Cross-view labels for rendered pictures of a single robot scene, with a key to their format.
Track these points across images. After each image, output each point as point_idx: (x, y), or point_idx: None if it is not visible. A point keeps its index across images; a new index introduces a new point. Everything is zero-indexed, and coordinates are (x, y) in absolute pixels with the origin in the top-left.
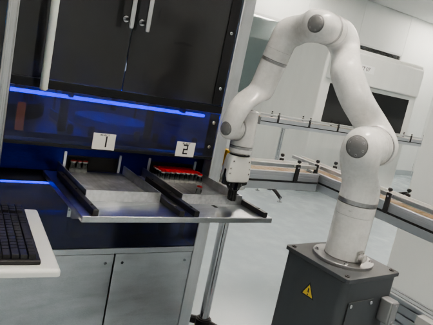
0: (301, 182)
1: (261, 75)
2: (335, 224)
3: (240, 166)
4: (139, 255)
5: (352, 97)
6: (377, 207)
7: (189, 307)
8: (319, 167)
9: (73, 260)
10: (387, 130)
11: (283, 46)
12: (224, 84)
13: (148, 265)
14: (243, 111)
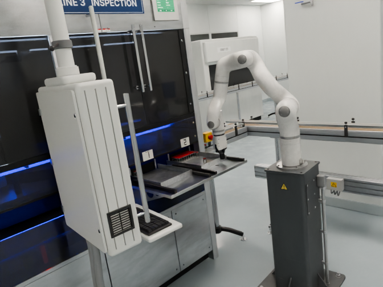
0: (240, 134)
1: (219, 91)
2: (284, 150)
3: (222, 140)
4: (182, 206)
5: (271, 88)
6: None
7: (212, 223)
8: (244, 122)
9: None
10: (292, 97)
11: (224, 73)
12: (191, 100)
13: (187, 209)
14: (217, 113)
